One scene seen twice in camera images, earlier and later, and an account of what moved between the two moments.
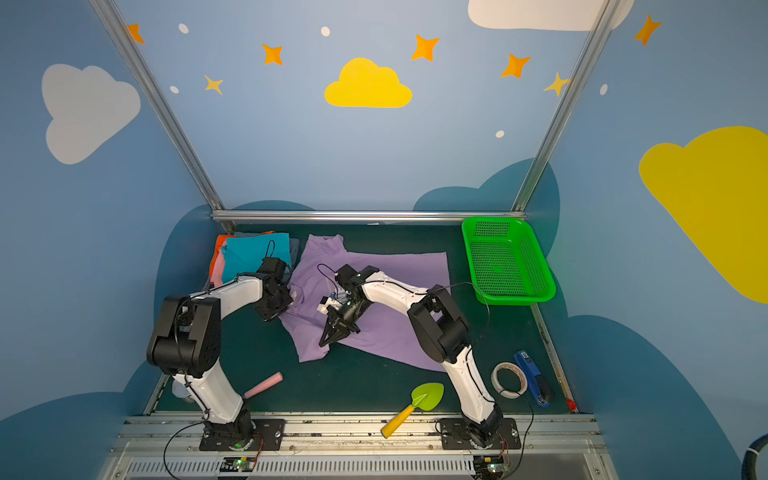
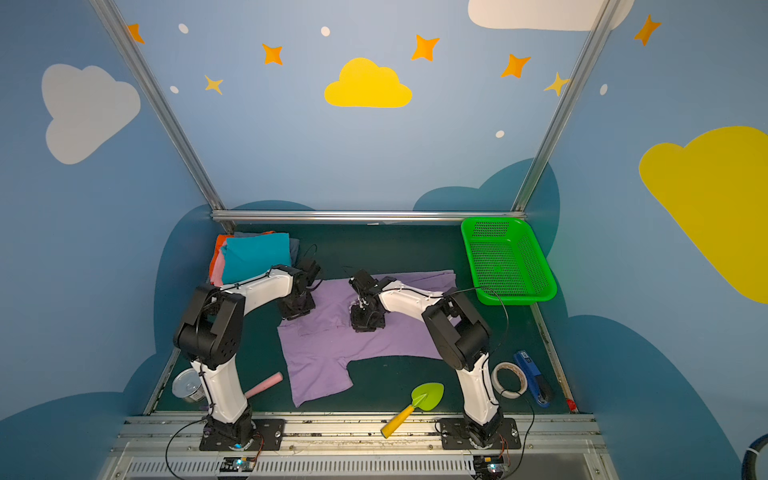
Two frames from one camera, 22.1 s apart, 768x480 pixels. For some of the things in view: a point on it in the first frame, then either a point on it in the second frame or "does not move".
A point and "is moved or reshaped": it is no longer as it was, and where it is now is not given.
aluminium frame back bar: [334, 216] does not move
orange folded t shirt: [219, 243] does not move
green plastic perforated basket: [506, 266] does not move
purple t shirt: [384, 331] is moved or reshaped
